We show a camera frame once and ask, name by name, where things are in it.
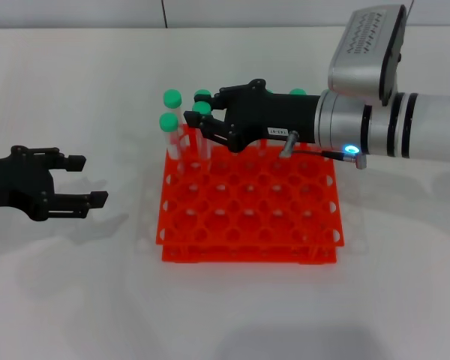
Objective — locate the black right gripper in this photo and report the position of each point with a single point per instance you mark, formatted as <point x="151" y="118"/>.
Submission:
<point x="273" y="116"/>

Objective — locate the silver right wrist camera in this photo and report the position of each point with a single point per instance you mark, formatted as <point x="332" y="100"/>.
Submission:
<point x="367" y="56"/>

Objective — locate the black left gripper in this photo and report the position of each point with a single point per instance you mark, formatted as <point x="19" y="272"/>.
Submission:
<point x="18" y="183"/>

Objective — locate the orange test tube rack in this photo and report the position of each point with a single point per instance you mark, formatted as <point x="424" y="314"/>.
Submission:
<point x="253" y="204"/>

